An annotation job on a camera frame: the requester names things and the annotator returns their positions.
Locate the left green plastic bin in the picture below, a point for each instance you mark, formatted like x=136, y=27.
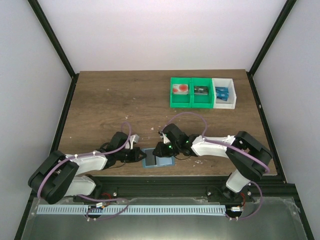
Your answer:
x=180, y=101

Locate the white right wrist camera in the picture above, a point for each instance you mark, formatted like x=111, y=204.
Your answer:
x=164, y=137

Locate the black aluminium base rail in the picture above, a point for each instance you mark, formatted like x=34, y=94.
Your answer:
x=211, y=187

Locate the red circles card stack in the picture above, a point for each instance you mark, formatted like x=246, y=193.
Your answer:
x=180, y=89

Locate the black frame post right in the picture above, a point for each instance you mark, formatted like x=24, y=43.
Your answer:
x=279, y=22

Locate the green plastic bin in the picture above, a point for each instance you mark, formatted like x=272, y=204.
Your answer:
x=202, y=101
x=180, y=101

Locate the blue card holder wallet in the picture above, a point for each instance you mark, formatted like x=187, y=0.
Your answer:
x=160, y=161

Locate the right green plastic bin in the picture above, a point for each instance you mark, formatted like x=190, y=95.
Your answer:
x=202, y=101

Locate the blue card stack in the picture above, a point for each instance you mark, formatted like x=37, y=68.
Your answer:
x=222, y=93

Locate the white plastic bin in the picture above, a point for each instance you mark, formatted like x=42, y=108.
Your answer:
x=230, y=104

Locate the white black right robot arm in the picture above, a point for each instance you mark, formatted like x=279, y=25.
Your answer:
x=250, y=158

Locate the black frame post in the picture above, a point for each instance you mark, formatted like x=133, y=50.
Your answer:
x=279, y=22
x=41, y=16

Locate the light blue slotted cable duct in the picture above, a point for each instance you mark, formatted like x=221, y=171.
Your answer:
x=199, y=210

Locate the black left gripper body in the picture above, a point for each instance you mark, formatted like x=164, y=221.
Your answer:
x=127, y=158

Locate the black frame post left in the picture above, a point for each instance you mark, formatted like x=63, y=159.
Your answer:
x=41, y=16

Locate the black VIP credit card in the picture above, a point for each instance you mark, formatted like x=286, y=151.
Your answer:
x=150, y=159

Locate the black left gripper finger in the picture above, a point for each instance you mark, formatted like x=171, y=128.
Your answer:
x=140, y=159
x=142, y=154

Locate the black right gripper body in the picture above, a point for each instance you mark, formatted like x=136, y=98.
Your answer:
x=171, y=151

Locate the black VIP card stack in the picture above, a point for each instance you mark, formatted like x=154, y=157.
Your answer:
x=201, y=90

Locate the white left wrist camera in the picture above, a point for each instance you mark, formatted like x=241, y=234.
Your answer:
x=132, y=141

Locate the grey metal base plate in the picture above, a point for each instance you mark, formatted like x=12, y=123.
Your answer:
x=274, y=218

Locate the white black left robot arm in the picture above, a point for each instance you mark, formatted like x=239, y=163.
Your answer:
x=67, y=175

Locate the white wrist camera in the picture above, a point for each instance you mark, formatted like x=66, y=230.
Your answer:
x=164, y=137
x=132, y=141

